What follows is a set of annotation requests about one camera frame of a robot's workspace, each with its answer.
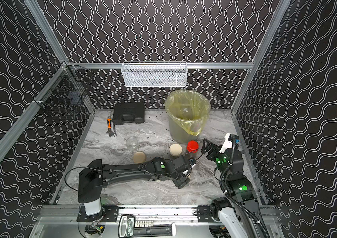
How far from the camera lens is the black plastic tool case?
1113mm

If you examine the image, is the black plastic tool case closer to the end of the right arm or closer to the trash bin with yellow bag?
the trash bin with yellow bag

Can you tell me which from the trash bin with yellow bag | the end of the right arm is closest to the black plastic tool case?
the trash bin with yellow bag
